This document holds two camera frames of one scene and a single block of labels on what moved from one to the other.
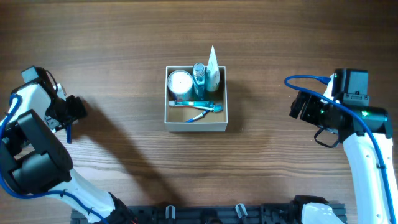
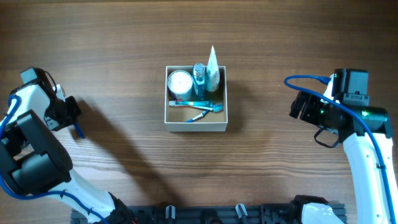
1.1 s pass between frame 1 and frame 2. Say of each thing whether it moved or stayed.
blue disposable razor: moved
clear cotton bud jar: stayed
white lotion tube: stayed
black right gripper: stayed
